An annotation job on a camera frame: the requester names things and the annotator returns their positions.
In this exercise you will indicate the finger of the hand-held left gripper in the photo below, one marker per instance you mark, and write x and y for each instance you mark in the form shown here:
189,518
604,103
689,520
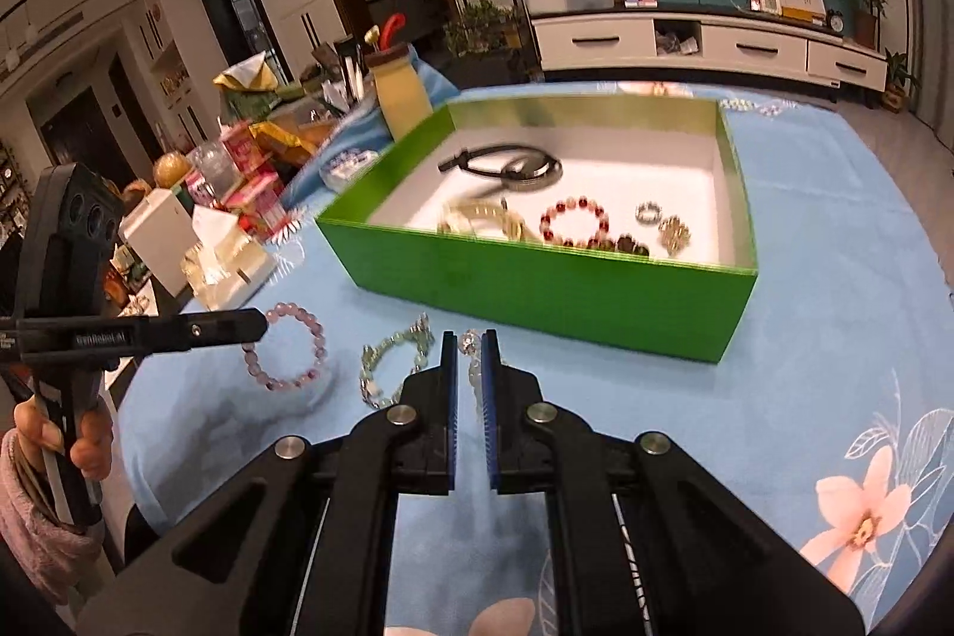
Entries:
209,330

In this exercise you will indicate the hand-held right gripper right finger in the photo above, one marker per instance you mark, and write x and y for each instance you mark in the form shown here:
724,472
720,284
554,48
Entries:
492,412

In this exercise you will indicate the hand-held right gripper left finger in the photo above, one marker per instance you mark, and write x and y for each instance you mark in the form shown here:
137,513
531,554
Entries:
449,412

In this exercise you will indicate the green cardboard box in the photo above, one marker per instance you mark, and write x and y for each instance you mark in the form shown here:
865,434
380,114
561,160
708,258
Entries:
559,301

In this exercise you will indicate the person's left forearm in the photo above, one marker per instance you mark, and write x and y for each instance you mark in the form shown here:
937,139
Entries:
37,532

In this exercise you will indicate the person's left hand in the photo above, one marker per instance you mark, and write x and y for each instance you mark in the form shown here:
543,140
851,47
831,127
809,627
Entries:
93,442

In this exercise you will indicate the tissue box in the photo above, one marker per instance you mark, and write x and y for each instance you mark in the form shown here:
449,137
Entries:
223,267

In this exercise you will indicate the white carton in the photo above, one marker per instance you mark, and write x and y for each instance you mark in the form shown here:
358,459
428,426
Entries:
153,234

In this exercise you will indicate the pink snack box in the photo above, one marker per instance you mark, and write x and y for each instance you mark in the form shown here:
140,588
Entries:
257,204

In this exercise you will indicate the clear plastic bottle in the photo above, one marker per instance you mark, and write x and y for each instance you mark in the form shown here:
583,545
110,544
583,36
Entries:
210,170

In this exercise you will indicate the red snack box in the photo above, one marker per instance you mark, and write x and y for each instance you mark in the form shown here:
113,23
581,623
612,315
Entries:
238,148

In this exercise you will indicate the orange snack bag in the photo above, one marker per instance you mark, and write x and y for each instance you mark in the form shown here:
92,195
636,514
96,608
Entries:
287,140

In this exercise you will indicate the clear plastic package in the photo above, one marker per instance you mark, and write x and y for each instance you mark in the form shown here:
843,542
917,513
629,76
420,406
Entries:
349,168

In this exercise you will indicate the green and yellow bag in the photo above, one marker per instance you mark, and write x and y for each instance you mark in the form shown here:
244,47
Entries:
246,81

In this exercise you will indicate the yellow jar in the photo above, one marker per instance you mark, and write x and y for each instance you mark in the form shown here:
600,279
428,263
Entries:
402,96

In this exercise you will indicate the blue floral tablecloth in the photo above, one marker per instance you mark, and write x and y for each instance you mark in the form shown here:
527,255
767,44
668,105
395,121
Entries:
820,308

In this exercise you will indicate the group of leafy potted plants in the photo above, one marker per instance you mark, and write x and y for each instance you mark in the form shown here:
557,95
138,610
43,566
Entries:
481,29

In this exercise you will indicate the white tv cabinet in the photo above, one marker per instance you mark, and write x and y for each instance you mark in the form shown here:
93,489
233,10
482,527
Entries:
753,47

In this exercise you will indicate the small black clock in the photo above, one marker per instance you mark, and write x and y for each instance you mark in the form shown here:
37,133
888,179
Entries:
835,20

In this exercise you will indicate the small potted plant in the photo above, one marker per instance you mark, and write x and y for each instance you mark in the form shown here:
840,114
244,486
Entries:
900,81

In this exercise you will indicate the tall potted plant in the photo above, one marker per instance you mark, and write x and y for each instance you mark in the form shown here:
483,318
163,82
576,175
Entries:
864,6

